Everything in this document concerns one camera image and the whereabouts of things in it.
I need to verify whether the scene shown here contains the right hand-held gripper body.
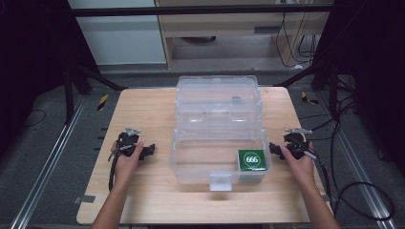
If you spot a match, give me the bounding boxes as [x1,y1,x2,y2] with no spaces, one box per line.
[283,127,318,160]

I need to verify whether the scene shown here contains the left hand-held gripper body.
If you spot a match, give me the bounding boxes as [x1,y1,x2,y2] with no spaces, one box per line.
[116,127,142,157]

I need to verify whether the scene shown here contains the small green box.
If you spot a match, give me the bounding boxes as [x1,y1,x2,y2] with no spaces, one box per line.
[237,149,268,173]

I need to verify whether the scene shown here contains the clear plastic storage box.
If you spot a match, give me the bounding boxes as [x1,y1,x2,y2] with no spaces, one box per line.
[169,74,274,193]

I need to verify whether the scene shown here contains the person's left hand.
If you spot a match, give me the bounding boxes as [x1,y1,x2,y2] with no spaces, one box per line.
[110,140,145,189]

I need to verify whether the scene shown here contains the person's right hand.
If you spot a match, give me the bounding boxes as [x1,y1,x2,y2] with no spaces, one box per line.
[279,141,318,194]

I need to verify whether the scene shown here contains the yellow black tape strip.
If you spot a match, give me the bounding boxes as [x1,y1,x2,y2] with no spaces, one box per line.
[300,91,320,106]
[96,94,110,112]

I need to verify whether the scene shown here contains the black metal stand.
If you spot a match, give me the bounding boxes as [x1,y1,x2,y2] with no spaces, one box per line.
[272,58,339,117]
[61,61,129,126]

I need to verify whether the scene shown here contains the grey tape strip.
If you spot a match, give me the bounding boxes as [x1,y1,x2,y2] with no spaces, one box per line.
[73,194,96,205]

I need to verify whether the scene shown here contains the white cabinet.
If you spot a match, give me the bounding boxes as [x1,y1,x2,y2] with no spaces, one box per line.
[67,0,169,67]

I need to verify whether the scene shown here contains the black curtain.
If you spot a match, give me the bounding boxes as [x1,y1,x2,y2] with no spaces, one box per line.
[309,0,405,179]
[0,0,100,163]

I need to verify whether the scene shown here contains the light wooden desk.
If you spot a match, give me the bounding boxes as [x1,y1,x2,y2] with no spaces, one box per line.
[154,0,333,70]

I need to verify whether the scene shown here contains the black horizontal bar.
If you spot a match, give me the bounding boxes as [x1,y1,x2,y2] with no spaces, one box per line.
[68,3,336,18]

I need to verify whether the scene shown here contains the left gripper braided cable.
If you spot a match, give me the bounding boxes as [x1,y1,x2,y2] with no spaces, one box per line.
[107,148,124,193]

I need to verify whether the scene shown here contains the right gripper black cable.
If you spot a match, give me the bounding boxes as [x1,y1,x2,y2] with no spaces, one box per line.
[307,152,333,208]

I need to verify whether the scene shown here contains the black cable bundle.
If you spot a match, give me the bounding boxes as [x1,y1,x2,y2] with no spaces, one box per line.
[298,94,359,142]

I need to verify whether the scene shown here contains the aluminium floor rail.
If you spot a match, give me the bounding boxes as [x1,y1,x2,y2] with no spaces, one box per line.
[316,91,399,229]
[9,94,88,229]

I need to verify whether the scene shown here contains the thin black floor cable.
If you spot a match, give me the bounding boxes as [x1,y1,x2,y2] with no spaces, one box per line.
[22,108,48,130]

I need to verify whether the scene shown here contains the hanging black cables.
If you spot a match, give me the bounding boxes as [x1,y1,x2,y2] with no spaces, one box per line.
[274,11,320,70]

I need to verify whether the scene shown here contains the looped black floor cable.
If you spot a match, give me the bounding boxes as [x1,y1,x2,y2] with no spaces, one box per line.
[330,180,396,222]

